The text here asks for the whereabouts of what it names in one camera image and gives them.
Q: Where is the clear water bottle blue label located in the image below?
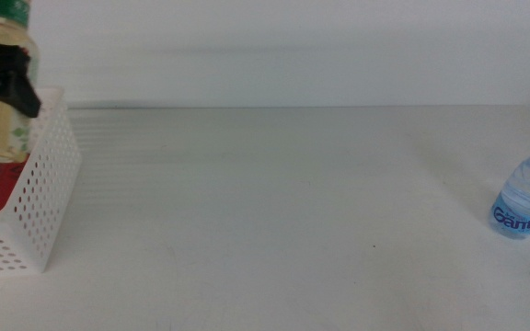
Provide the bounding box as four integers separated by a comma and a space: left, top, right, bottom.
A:
489, 136, 530, 240

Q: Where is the white perforated plastic basket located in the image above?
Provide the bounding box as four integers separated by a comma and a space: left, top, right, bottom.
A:
0, 86, 83, 277

